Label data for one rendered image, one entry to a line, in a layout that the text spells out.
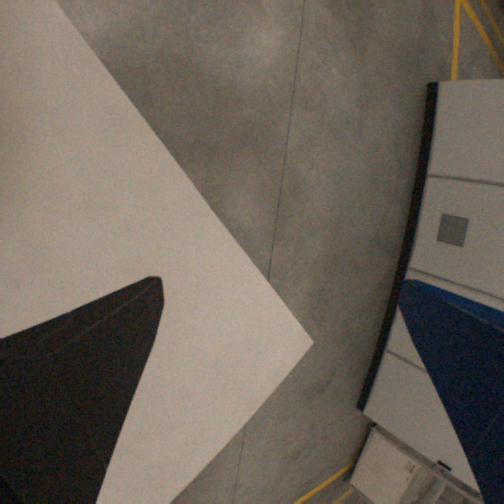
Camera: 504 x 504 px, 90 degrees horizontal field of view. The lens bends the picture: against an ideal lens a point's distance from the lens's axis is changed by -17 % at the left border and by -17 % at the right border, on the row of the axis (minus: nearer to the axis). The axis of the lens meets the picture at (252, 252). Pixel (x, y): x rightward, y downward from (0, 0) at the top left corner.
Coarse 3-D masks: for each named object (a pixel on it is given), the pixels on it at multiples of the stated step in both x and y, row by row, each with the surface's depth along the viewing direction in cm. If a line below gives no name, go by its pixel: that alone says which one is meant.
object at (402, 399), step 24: (384, 360) 262; (384, 384) 262; (408, 384) 241; (432, 384) 223; (360, 408) 287; (384, 408) 260; (408, 408) 240; (432, 408) 222; (408, 432) 238; (432, 432) 220; (432, 456) 217; (456, 456) 200
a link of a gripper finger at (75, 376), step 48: (144, 288) 8; (48, 336) 5; (96, 336) 6; (144, 336) 8; (0, 384) 3; (48, 384) 4; (96, 384) 6; (0, 432) 3; (48, 432) 4; (96, 432) 6; (0, 480) 3; (48, 480) 4; (96, 480) 5
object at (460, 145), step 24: (432, 96) 216; (456, 96) 197; (480, 96) 182; (432, 120) 219; (456, 120) 200; (480, 120) 185; (432, 144) 220; (456, 144) 202; (480, 144) 187; (432, 168) 220; (456, 168) 204; (480, 168) 189
